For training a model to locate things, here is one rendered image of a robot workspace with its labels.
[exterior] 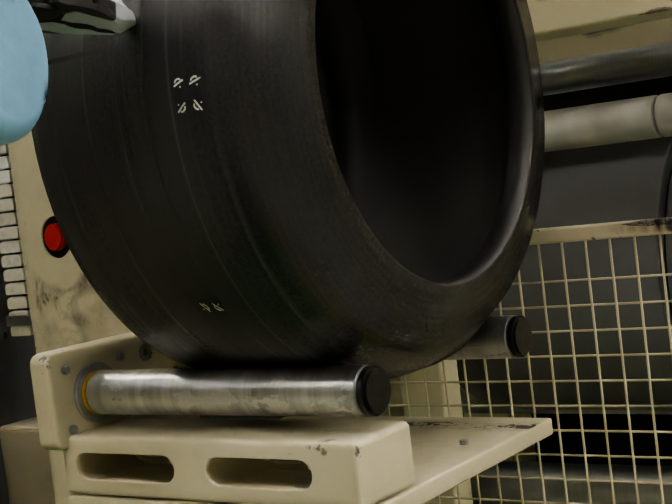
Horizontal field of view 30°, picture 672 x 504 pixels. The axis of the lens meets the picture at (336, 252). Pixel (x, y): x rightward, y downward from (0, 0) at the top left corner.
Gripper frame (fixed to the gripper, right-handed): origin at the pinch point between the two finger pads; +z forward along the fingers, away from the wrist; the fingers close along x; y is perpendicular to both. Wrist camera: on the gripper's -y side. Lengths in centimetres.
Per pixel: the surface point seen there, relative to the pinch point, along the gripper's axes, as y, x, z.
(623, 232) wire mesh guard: -16, -15, 63
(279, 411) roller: -32.1, -0.9, 17.0
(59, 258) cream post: -16.2, 32.7, 22.3
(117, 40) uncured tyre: -0.5, 1.6, 1.2
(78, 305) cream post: -21.4, 30.7, 23.0
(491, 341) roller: -27, -8, 44
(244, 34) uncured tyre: -1.6, -9.7, 3.7
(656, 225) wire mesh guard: -16, -19, 63
